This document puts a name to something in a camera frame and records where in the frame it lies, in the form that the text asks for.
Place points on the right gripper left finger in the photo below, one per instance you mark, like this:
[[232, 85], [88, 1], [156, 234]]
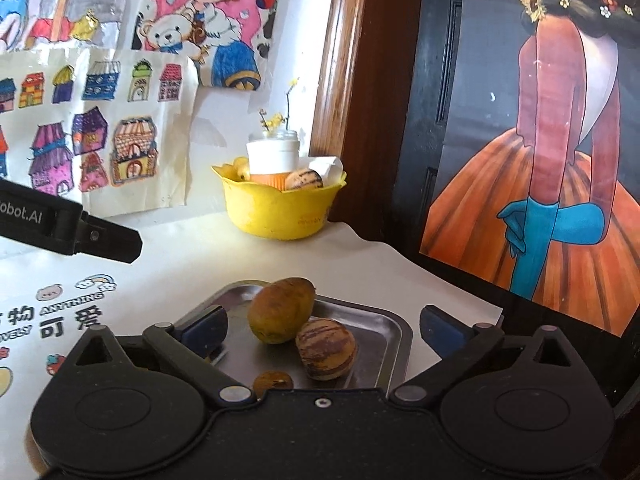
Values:
[[183, 348]]

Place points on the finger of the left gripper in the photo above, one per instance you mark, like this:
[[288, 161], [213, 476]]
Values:
[[108, 240]]

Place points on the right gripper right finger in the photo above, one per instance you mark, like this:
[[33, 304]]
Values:
[[460, 348]]

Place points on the green-brown passion fruit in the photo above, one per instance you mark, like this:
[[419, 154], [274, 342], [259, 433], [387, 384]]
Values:
[[280, 310]]

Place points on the striped pepino melon back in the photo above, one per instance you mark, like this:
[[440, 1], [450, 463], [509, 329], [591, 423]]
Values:
[[327, 349]]

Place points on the white printed table cloth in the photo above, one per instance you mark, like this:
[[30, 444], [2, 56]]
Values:
[[182, 264]]

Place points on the metal baking tray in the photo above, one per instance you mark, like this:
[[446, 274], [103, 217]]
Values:
[[383, 338]]

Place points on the small brown longan back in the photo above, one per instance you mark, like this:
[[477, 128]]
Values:
[[272, 379]]

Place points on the houses drawing paper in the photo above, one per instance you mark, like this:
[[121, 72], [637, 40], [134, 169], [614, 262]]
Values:
[[107, 129]]

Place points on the yellow plastic bowl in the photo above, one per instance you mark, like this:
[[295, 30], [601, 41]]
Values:
[[264, 211]]

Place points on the yellow fruit in bowl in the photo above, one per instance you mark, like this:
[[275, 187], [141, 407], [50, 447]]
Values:
[[242, 168]]

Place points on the white jar with flowers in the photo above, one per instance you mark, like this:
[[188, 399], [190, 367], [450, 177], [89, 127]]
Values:
[[273, 153]]

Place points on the striped melon in bowl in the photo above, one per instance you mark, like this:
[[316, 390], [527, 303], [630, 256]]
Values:
[[302, 178]]

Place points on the boy with fan drawing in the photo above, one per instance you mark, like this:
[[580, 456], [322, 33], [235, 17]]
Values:
[[28, 24]]

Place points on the white paper in bowl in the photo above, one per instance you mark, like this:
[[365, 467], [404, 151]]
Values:
[[329, 168]]

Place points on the woman orange dress poster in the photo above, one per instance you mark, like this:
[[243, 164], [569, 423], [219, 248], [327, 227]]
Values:
[[540, 210]]

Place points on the girl with bear drawing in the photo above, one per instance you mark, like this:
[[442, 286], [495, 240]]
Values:
[[228, 40]]

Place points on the brown wooden door frame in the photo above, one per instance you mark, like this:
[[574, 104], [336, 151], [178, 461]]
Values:
[[362, 102]]

